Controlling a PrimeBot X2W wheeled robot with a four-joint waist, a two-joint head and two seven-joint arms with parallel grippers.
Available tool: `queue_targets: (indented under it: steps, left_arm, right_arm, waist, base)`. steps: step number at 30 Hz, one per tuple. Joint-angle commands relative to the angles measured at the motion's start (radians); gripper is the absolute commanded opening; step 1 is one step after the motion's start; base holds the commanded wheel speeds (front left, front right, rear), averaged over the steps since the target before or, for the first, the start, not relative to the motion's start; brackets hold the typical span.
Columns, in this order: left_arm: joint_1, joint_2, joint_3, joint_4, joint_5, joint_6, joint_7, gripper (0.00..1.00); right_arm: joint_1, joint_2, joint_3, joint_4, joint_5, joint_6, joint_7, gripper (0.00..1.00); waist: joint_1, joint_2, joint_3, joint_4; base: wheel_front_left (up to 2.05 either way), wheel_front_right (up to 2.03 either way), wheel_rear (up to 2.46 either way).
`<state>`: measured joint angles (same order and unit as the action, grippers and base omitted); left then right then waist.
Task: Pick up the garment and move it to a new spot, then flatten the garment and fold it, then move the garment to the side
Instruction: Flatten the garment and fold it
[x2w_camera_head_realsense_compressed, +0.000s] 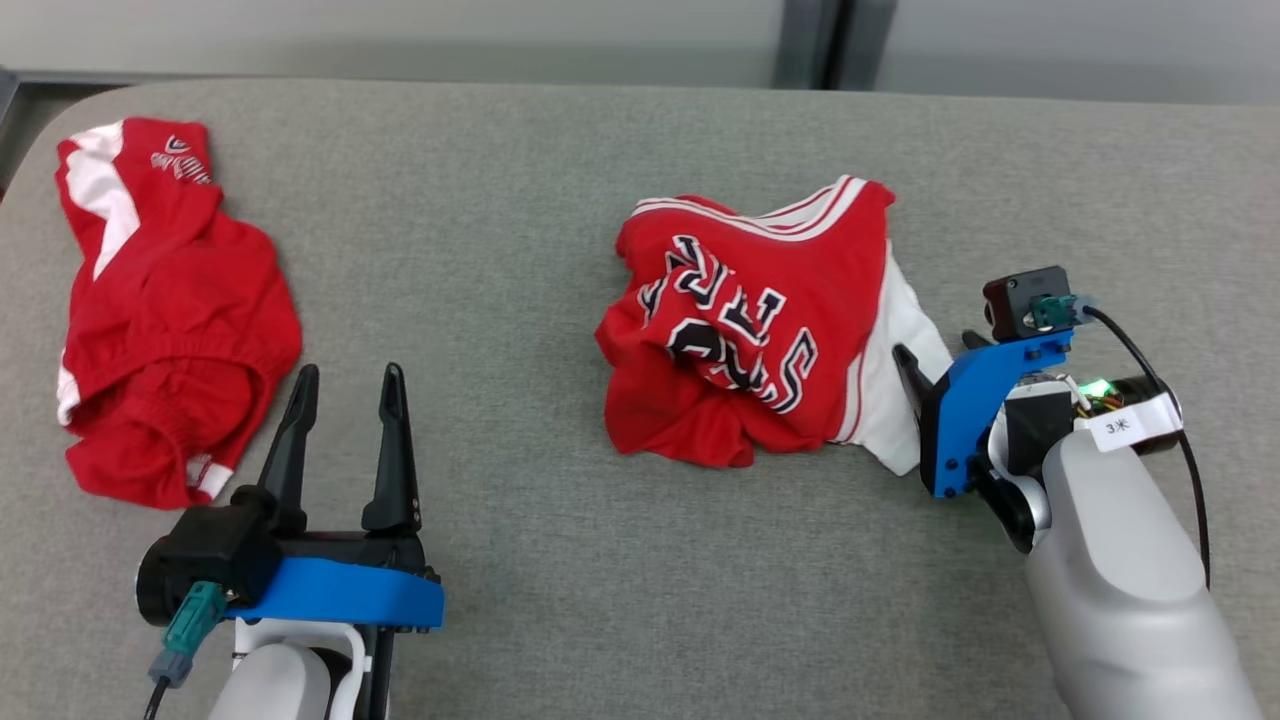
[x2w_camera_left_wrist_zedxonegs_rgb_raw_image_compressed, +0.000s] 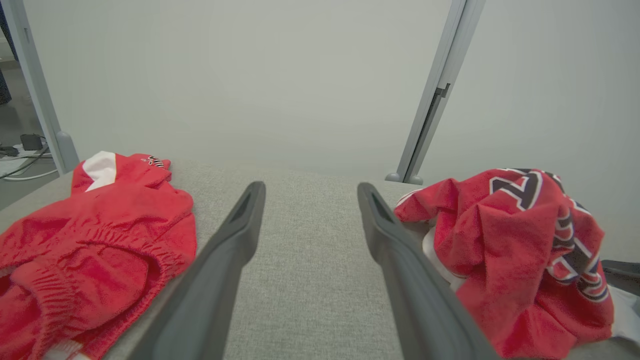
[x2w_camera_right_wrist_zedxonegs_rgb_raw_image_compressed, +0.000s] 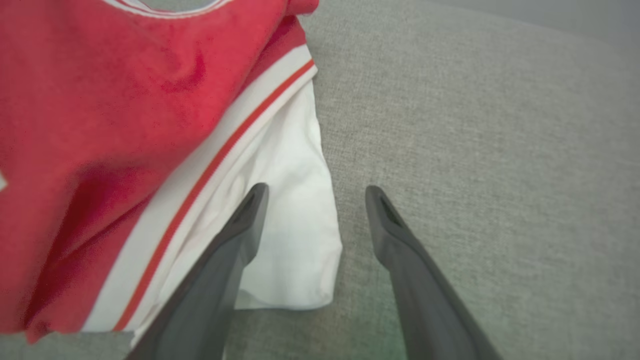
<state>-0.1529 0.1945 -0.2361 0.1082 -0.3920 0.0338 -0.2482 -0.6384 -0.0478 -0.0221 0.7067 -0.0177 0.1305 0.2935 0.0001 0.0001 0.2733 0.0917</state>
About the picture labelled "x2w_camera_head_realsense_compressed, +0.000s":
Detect white paper cable label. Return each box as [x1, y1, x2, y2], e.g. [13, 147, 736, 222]
[1075, 393, 1184, 454]

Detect red white lettered jersey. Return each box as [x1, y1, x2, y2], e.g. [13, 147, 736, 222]
[595, 176, 954, 477]

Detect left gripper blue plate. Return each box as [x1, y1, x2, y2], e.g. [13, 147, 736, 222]
[225, 362, 445, 634]

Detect grey wall post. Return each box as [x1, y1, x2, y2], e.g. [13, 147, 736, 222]
[775, 0, 896, 91]

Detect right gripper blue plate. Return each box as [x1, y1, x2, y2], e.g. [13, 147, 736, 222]
[893, 329, 1073, 499]

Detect red white shorts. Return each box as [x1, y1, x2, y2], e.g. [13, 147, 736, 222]
[55, 117, 303, 511]

